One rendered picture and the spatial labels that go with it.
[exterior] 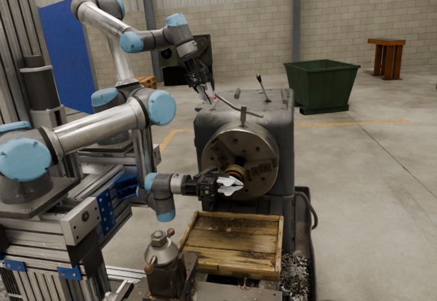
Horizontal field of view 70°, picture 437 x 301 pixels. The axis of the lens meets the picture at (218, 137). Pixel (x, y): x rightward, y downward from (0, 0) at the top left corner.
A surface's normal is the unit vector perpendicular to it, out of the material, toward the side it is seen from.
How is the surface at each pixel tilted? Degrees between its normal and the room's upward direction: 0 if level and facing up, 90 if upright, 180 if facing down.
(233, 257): 0
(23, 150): 92
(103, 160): 90
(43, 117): 90
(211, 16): 90
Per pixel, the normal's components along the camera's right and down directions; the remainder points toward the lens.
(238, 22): -0.11, 0.33
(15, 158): 0.54, 0.25
